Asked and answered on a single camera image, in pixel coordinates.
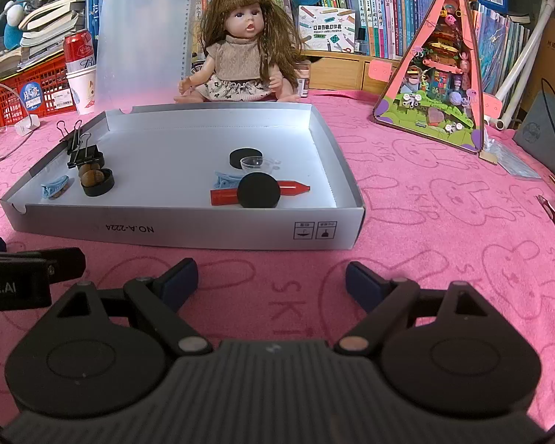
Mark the white plastic pipe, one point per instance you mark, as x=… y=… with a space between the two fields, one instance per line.
x=527 y=55

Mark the row of colourful books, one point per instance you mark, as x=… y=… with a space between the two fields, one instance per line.
x=388 y=9

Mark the black lid holding walnuts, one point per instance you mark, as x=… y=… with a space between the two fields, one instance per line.
x=98 y=191

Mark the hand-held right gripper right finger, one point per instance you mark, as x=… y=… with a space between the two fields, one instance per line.
x=363 y=283

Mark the black binder clip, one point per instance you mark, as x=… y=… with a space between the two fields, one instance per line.
x=76 y=141
x=83 y=157

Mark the red soda can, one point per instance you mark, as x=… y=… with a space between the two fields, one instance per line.
x=78 y=48

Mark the small brown bottle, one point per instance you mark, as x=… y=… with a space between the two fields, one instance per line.
x=304 y=83

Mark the white paper cup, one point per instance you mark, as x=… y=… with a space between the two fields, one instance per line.
x=83 y=92

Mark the pink bunny print blanket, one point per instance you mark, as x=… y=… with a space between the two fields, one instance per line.
x=444 y=217

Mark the pink triangular toy house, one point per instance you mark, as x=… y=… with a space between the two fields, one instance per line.
x=439 y=83

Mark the red plastic basket with sticker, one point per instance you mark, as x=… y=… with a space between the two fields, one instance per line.
x=51 y=83

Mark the translucent plastic clipboard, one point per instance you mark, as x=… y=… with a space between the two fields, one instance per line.
x=143 y=46

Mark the blue thin books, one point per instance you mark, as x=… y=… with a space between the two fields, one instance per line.
x=92 y=9

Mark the stack of worn books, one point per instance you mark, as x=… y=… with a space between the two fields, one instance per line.
x=51 y=23

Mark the brown-haired baby doll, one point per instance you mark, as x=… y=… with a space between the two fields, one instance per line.
x=240 y=55

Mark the white power adapter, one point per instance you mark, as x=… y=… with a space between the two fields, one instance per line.
x=27 y=126

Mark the small blue plush toy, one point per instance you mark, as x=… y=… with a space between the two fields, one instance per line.
x=11 y=32

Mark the grey felt pouch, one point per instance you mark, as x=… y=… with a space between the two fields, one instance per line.
x=545 y=138

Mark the brown walnut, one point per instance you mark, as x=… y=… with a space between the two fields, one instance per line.
x=94 y=179
x=89 y=169

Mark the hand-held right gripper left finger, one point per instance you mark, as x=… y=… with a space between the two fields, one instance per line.
x=182 y=283

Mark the white label printer box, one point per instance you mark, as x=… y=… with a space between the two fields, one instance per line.
x=326 y=30

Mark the silver cardboard box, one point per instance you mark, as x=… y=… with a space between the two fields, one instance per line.
x=175 y=148

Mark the black round lid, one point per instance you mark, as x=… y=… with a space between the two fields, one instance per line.
x=239 y=155
x=259 y=190

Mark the clear plastic cup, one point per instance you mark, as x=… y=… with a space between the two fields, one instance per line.
x=259 y=164

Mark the small red cap piece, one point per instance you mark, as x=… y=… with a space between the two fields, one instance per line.
x=296 y=188

